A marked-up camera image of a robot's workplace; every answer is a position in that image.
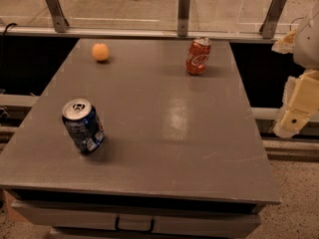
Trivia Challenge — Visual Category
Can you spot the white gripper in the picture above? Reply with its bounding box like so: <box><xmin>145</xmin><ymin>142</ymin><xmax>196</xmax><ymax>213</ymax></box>
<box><xmin>271</xmin><ymin>2</ymin><xmax>319</xmax><ymax>138</ymax></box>

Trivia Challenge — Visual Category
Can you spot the blue pepsi can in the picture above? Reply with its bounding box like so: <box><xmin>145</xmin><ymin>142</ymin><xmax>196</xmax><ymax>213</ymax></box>
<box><xmin>62</xmin><ymin>99</ymin><xmax>105</xmax><ymax>154</ymax></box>

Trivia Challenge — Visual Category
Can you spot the red coke can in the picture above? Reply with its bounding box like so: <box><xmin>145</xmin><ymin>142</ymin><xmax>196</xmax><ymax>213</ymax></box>
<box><xmin>185</xmin><ymin>37</ymin><xmax>211</xmax><ymax>75</ymax></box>

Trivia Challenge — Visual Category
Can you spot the orange fruit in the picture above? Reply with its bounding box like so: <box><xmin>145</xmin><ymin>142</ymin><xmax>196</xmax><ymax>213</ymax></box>
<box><xmin>92</xmin><ymin>43</ymin><xmax>110</xmax><ymax>62</ymax></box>

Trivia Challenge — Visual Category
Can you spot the right metal bracket post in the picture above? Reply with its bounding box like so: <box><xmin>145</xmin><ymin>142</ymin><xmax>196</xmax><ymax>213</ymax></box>
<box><xmin>259</xmin><ymin>0</ymin><xmax>287</xmax><ymax>39</ymax></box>

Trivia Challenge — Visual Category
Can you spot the metal bracket post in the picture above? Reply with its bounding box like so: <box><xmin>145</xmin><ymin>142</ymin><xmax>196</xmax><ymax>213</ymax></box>
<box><xmin>45</xmin><ymin>0</ymin><xmax>69</xmax><ymax>33</ymax></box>
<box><xmin>259</xmin><ymin>0</ymin><xmax>287</xmax><ymax>39</ymax></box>
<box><xmin>177</xmin><ymin>0</ymin><xmax>190</xmax><ymax>37</ymax></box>

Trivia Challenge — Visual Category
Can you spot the middle metal bracket post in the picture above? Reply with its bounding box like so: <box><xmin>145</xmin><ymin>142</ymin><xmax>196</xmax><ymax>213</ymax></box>
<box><xmin>177</xmin><ymin>0</ymin><xmax>190</xmax><ymax>37</ymax></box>

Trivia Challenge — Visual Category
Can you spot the left metal bracket post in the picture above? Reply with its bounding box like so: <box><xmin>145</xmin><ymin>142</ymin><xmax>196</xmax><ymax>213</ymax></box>
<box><xmin>45</xmin><ymin>0</ymin><xmax>69</xmax><ymax>33</ymax></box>

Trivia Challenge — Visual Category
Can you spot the grey drawer with black handle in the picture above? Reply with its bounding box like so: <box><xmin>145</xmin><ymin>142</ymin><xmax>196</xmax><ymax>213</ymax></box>
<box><xmin>12</xmin><ymin>200</ymin><xmax>260</xmax><ymax>239</ymax></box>

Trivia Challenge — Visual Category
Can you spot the black cable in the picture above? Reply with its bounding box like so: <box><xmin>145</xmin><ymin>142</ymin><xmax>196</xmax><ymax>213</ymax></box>
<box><xmin>0</xmin><ymin>22</ymin><xmax>18</xmax><ymax>72</ymax></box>

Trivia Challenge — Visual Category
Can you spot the metal rail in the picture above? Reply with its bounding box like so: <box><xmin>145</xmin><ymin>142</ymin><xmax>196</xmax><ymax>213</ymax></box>
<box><xmin>6</xmin><ymin>26</ymin><xmax>284</xmax><ymax>43</ymax></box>

